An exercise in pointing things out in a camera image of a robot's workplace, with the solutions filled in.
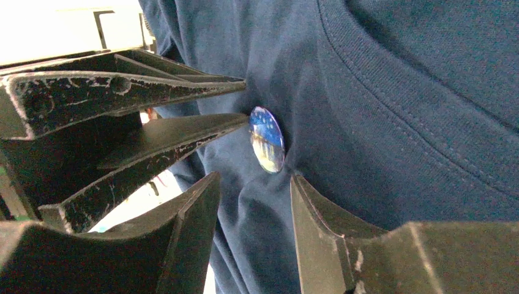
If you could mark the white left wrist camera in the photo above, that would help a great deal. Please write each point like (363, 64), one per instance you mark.
(39, 29)

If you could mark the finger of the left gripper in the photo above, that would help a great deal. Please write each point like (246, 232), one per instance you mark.
(145, 153)
(46, 95)

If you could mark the round blue brooch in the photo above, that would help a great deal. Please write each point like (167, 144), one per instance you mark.
(267, 140)

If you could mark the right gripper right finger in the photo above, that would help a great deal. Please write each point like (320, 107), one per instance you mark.
(338, 252)

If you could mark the navy blue t-shirt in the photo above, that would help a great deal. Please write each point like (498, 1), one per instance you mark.
(396, 111)

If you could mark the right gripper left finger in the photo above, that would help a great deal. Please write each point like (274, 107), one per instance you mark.
(165, 250)

